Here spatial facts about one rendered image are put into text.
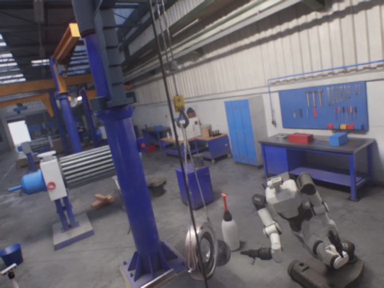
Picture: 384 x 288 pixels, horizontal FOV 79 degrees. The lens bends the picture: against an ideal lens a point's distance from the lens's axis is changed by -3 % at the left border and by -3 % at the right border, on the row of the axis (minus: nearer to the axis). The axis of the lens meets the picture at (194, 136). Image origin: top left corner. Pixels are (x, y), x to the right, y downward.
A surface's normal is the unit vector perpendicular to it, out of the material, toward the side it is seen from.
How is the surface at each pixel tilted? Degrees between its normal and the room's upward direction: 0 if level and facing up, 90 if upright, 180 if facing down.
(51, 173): 90
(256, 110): 90
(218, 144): 90
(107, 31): 90
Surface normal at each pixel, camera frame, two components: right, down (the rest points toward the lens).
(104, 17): 0.54, 0.05
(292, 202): -0.18, 0.48
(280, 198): -0.51, -0.22
